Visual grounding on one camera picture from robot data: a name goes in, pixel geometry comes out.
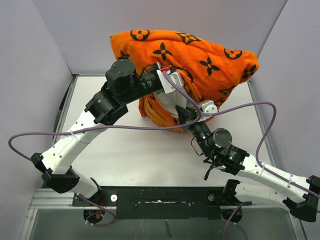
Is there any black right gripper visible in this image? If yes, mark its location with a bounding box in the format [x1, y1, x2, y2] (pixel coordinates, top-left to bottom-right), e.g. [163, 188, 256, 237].
[174, 106, 211, 158]

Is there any white pillow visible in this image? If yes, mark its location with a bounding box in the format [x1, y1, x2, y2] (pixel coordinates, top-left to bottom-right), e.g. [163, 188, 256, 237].
[150, 89, 198, 119]

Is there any orange patterned plush pillowcase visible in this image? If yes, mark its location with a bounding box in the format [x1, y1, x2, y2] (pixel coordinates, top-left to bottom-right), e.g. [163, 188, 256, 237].
[109, 29, 260, 133]

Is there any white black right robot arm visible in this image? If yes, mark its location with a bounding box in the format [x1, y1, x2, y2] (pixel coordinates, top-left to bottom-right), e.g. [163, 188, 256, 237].
[188, 120, 320, 223]

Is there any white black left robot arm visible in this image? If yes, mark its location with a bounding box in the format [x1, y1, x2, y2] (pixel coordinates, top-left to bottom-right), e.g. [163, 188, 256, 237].
[30, 59, 174, 206]

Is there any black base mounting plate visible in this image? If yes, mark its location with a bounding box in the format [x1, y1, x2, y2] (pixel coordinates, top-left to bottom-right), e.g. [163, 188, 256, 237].
[72, 186, 251, 221]

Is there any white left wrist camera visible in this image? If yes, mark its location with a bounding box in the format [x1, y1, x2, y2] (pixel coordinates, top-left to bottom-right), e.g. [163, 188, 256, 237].
[156, 66, 183, 94]

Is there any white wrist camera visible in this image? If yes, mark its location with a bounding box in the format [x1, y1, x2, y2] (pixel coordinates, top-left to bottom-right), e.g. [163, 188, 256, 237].
[156, 66, 183, 94]
[199, 100, 218, 118]

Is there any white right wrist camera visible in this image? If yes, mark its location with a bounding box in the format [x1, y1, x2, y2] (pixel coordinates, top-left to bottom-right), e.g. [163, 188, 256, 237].
[199, 100, 218, 118]

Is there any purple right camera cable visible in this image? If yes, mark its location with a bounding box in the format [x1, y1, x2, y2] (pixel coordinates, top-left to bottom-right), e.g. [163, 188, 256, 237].
[202, 101, 320, 240]

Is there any purple camera cable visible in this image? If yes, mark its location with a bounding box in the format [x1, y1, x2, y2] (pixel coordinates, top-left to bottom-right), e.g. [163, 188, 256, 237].
[8, 72, 203, 227]
[202, 101, 320, 240]

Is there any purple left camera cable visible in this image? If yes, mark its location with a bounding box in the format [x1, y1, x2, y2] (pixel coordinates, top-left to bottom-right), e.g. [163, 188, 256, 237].
[8, 72, 203, 227]

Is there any aluminium frame rail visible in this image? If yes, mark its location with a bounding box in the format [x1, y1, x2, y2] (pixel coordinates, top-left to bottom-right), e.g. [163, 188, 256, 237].
[19, 188, 85, 240]

